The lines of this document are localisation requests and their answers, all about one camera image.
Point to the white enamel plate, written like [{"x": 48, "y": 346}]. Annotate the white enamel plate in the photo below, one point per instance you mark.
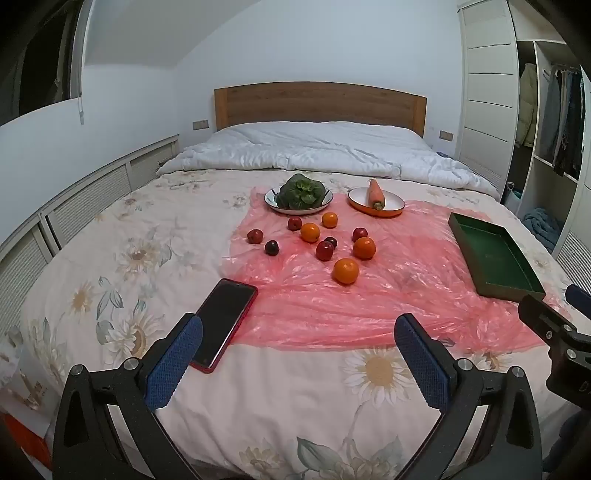
[{"x": 271, "y": 199}]

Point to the white wardrobe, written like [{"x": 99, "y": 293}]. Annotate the white wardrobe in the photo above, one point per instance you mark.
[{"x": 489, "y": 92}]

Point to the white bag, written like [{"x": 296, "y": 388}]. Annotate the white bag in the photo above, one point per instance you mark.
[{"x": 511, "y": 196}]

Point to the dark purple plum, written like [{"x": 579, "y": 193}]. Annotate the dark purple plum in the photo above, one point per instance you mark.
[
  {"x": 272, "y": 248},
  {"x": 330, "y": 242}
]

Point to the pink plastic sheet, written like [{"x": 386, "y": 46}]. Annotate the pink plastic sheet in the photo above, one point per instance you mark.
[{"x": 300, "y": 304}]

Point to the smartphone in red case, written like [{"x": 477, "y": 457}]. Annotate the smartphone in red case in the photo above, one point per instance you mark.
[{"x": 221, "y": 318}]

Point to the white slatted radiator cover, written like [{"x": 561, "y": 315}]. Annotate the white slatted radiator cover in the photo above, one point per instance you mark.
[{"x": 92, "y": 189}]

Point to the red and blue cloth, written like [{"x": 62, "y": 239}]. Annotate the red and blue cloth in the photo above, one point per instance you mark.
[{"x": 18, "y": 438}]

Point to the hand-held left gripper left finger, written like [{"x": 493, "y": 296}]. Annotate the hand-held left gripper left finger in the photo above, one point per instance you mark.
[{"x": 178, "y": 360}]

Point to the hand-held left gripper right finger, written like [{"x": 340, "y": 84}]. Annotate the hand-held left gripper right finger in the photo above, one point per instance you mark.
[{"x": 422, "y": 364}]

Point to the wooden headboard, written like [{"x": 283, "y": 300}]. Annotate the wooden headboard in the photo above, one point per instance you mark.
[{"x": 318, "y": 104}]

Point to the dark window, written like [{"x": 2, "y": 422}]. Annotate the dark window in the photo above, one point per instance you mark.
[{"x": 37, "y": 50}]

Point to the carrot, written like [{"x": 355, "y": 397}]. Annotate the carrot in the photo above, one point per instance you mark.
[{"x": 375, "y": 194}]

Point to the orange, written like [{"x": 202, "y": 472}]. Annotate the orange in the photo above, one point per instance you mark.
[
  {"x": 310, "y": 232},
  {"x": 364, "y": 248},
  {"x": 329, "y": 219},
  {"x": 346, "y": 271}
]

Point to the beige wall switch plate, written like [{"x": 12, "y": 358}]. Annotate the beige wall switch plate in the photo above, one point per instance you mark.
[
  {"x": 446, "y": 135},
  {"x": 201, "y": 124}
]

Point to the small red apple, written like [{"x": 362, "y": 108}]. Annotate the small red apple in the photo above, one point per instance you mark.
[
  {"x": 254, "y": 236},
  {"x": 325, "y": 250},
  {"x": 359, "y": 234},
  {"x": 294, "y": 224}
]

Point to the dark hanging clothes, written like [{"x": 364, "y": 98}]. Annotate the dark hanging clothes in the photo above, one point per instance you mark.
[{"x": 565, "y": 120}]

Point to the orange rimmed plate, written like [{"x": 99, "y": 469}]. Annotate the orange rimmed plate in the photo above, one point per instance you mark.
[{"x": 392, "y": 201}]

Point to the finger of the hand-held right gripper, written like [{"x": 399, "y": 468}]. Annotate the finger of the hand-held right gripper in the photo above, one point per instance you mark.
[
  {"x": 542, "y": 316},
  {"x": 581, "y": 299}
]

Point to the green leafy vegetable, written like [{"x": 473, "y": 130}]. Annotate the green leafy vegetable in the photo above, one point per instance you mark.
[{"x": 300, "y": 191}]

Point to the cream hanging jacket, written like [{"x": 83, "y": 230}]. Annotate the cream hanging jacket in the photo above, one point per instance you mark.
[{"x": 527, "y": 106}]

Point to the white duvet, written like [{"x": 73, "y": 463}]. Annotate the white duvet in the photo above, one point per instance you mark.
[{"x": 323, "y": 147}]

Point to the green tray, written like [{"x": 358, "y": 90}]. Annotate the green tray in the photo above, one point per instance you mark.
[{"x": 498, "y": 258}]

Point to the blue towel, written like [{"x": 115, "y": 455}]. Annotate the blue towel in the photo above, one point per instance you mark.
[{"x": 542, "y": 226}]

